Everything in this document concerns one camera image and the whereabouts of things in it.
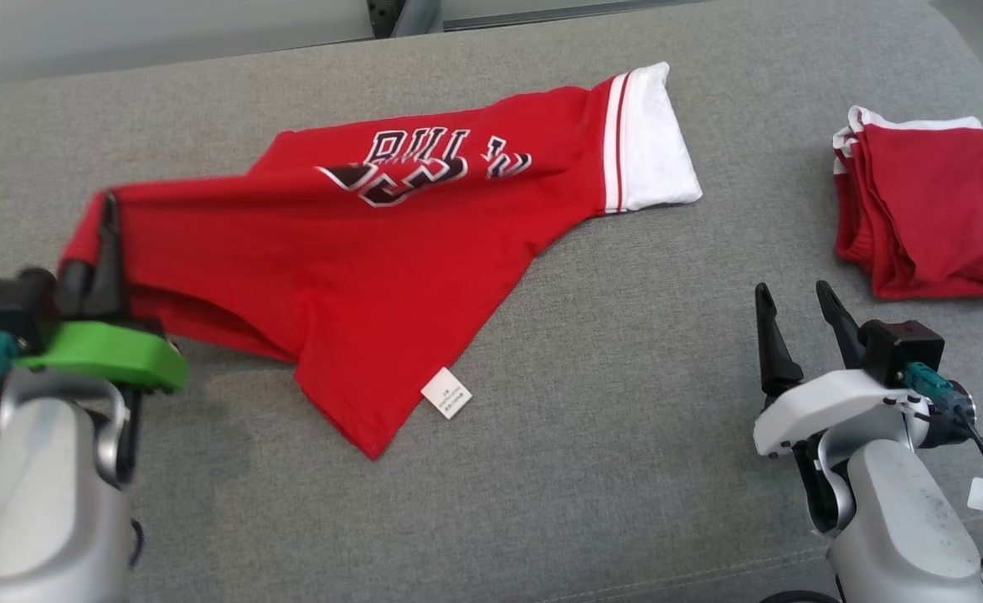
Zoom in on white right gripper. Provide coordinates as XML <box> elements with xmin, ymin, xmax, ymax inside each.
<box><xmin>753</xmin><ymin>281</ymin><xmax>932</xmax><ymax>457</ymax></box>

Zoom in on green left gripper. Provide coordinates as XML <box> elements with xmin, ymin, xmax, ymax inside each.
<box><xmin>16</xmin><ymin>191</ymin><xmax>188</xmax><ymax>393</ymax></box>

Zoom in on red shorts with white stripes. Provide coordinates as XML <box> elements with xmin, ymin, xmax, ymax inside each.
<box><xmin>832</xmin><ymin>106</ymin><xmax>983</xmax><ymax>302</ymax></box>

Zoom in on red jersey with white sleeves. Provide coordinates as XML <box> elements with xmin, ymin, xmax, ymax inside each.
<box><xmin>58</xmin><ymin>62</ymin><xmax>703</xmax><ymax>461</ymax></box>

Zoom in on grey fabric sofa cushion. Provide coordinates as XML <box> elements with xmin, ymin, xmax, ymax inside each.
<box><xmin>0</xmin><ymin>0</ymin><xmax>983</xmax><ymax>603</ymax></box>

